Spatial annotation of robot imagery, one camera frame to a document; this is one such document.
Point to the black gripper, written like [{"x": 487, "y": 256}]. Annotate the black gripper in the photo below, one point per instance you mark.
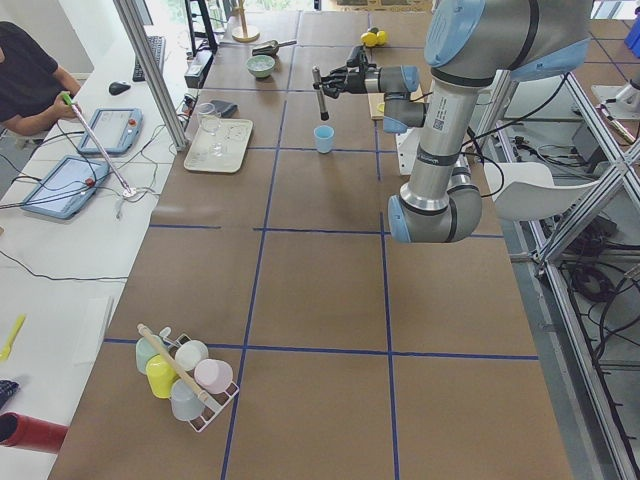
[{"x": 356, "y": 82}]

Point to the steel muddler black tip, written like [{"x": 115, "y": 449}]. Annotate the steel muddler black tip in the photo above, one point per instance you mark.
[{"x": 318, "y": 87}]

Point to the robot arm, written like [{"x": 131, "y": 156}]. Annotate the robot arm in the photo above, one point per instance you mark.
[
  {"x": 467, "y": 44},
  {"x": 397, "y": 84}
]

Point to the yellow lemon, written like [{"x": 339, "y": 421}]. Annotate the yellow lemon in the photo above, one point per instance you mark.
[
  {"x": 369, "y": 39},
  {"x": 381, "y": 38}
]

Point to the light blue plastic cup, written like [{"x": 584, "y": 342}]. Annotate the light blue plastic cup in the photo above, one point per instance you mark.
[{"x": 324, "y": 138}]

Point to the white inverted cup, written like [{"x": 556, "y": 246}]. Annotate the white inverted cup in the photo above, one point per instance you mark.
[{"x": 190, "y": 354}]

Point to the pink inverted cup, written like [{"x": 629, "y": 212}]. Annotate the pink inverted cup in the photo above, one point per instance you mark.
[{"x": 215, "y": 376}]

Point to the mint green inverted cup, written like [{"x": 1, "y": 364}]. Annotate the mint green inverted cup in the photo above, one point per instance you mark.
[{"x": 144, "y": 352}]

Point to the yellow inverted cup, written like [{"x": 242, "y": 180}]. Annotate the yellow inverted cup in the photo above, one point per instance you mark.
[{"x": 160, "y": 376}]

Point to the grey blue inverted cup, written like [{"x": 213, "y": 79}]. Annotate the grey blue inverted cup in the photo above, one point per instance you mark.
[{"x": 184, "y": 403}]

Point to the bamboo cutting board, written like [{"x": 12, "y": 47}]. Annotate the bamboo cutting board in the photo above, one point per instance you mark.
[{"x": 375, "y": 98}]

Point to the steel ice scoop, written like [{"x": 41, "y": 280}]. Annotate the steel ice scoop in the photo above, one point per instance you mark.
[{"x": 271, "y": 48}]

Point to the green bowl of ice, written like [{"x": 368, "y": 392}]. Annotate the green bowl of ice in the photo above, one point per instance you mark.
[{"x": 260, "y": 66}]

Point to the folded grey cloth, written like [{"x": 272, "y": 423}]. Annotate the folded grey cloth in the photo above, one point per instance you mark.
[{"x": 226, "y": 109}]

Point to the cream bear serving tray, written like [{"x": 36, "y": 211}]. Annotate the cream bear serving tray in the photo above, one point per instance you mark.
[{"x": 234, "y": 136}]

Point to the clear wine glass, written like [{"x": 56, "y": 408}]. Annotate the clear wine glass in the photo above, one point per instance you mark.
[{"x": 210, "y": 122}]

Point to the white chair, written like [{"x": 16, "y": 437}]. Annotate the white chair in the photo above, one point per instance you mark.
[{"x": 526, "y": 191}]

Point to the black computer mouse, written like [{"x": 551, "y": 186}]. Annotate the black computer mouse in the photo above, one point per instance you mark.
[{"x": 118, "y": 87}]

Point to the blue teach pendant far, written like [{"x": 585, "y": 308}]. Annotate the blue teach pendant far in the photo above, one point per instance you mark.
[{"x": 116, "y": 129}]

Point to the blue teach pendant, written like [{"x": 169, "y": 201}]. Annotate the blue teach pendant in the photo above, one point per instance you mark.
[
  {"x": 66, "y": 189},
  {"x": 116, "y": 129}
]

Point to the blue teach pendant near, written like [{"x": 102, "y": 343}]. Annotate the blue teach pendant near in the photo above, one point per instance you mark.
[{"x": 66, "y": 189}]

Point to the person in black shirt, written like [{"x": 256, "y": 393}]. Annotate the person in black shirt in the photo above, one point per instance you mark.
[{"x": 32, "y": 84}]

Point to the red cylinder bottle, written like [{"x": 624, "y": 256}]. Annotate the red cylinder bottle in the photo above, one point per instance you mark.
[{"x": 29, "y": 433}]

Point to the aluminium frame post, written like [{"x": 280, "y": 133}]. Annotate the aluminium frame post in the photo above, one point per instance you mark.
[{"x": 132, "y": 23}]

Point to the wooden rack handle stick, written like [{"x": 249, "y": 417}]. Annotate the wooden rack handle stick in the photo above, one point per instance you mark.
[{"x": 202, "y": 395}]

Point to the white wire cup rack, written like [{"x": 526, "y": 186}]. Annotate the white wire cup rack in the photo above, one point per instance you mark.
[{"x": 200, "y": 423}]

